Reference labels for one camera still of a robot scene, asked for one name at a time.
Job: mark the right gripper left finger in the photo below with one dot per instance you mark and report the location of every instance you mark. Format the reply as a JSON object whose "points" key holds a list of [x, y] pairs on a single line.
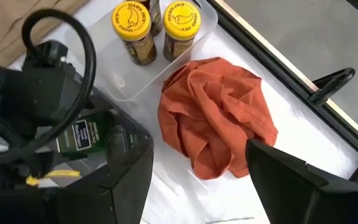
{"points": [[73, 205]]}

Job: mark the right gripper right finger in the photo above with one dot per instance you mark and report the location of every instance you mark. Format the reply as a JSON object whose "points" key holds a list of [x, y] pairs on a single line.
{"points": [[306, 199]]}

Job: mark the green spice tin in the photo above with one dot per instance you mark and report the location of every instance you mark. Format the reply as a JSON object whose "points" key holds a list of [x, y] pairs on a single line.
{"points": [[82, 137]]}

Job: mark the yellow-lid spice jar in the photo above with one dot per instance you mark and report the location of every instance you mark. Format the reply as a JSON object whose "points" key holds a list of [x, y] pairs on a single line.
{"points": [[131, 21], [182, 18], [156, 15]]}

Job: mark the yellow plastic tie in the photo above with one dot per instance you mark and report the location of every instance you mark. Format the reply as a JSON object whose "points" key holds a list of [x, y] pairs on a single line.
{"points": [[61, 173]]}

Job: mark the beige cloth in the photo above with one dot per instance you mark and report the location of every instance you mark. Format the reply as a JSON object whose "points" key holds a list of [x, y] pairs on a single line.
{"points": [[5, 31]]}

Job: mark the clear plastic bin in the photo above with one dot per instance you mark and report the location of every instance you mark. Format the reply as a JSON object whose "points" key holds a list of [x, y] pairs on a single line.
{"points": [[120, 81]]}

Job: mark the grey translucent bin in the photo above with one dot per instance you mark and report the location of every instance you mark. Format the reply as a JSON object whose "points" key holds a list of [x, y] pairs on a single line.
{"points": [[126, 124]]}

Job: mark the black hook clamp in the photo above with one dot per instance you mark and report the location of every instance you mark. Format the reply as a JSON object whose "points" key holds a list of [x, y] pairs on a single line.
{"points": [[328, 91]]}

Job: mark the orange cloth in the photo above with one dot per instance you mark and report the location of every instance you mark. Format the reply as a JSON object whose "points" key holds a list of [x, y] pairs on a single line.
{"points": [[213, 118]]}

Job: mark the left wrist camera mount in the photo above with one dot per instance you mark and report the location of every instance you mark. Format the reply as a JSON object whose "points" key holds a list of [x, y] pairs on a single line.
{"points": [[48, 56]]}

